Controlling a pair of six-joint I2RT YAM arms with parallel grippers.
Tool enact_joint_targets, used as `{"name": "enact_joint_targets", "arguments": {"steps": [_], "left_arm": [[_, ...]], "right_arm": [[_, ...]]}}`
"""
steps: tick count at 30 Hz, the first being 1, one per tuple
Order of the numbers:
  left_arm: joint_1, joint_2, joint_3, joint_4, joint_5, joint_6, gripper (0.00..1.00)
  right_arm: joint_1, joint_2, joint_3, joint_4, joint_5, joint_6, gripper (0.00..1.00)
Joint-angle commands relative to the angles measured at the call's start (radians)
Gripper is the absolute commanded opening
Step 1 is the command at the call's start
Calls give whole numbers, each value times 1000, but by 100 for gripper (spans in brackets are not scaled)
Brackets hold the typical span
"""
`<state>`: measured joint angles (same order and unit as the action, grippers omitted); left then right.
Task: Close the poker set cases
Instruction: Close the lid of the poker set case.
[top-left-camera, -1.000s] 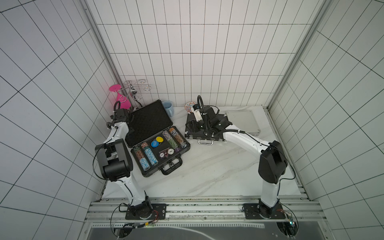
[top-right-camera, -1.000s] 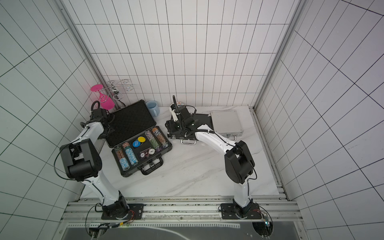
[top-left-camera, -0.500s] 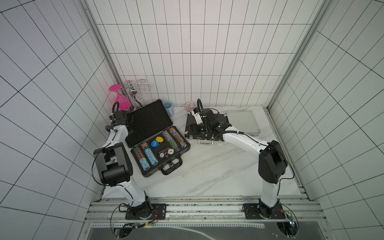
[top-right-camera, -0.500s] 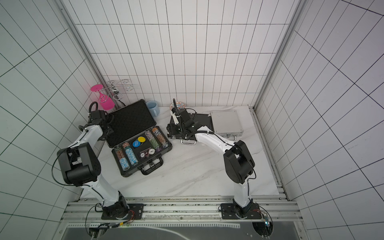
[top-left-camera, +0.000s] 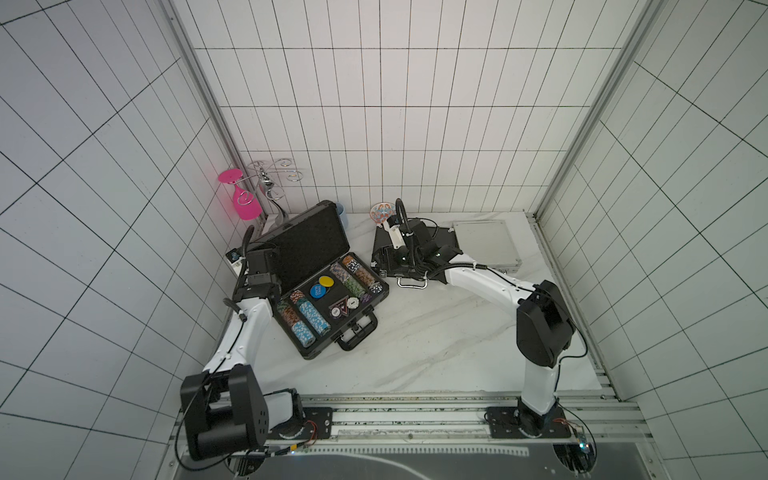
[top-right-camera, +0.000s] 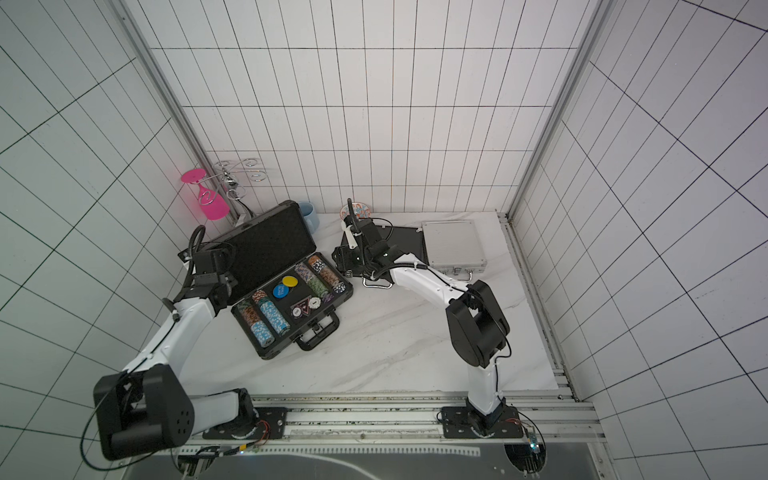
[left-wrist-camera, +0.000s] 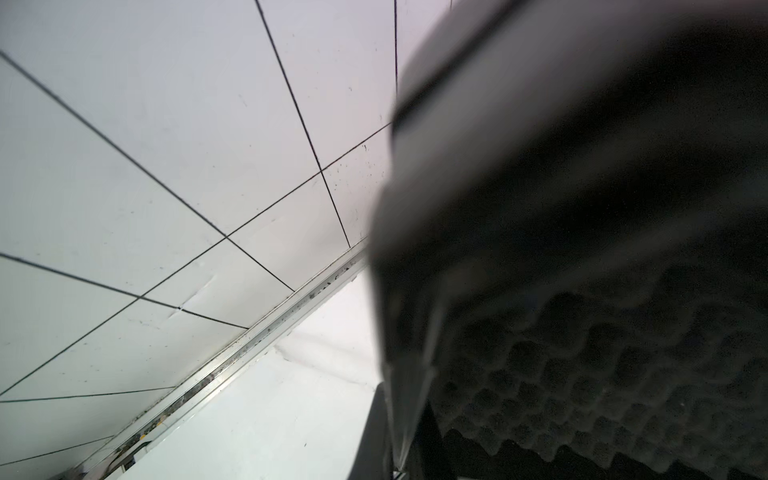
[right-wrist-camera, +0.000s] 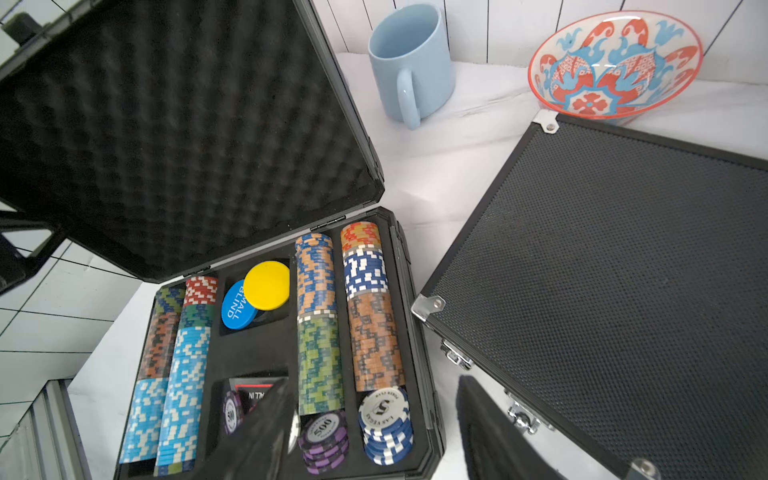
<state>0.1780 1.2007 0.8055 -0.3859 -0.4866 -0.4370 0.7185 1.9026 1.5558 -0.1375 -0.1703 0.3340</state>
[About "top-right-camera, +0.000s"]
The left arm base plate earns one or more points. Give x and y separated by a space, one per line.
265 423

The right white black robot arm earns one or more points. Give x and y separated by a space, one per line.
477 326

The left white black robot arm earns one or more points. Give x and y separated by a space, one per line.
145 408

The silver wire glass holder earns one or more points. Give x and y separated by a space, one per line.
238 181

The blue round chip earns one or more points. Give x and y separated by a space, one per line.
280 291

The aluminium mounting rail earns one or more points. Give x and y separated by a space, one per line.
424 418

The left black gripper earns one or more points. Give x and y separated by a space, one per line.
231 280

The colourful patterned bowl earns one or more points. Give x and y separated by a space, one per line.
361 210

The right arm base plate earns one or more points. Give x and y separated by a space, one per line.
480 423

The light blue mug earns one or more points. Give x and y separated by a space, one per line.
310 216

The silver poker case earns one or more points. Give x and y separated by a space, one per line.
453 247

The yellow round chip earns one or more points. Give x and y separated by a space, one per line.
290 281

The pink wine glass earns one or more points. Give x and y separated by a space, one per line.
212 204

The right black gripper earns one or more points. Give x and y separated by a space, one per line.
360 238

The black poker case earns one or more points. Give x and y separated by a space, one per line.
269 247
410 240

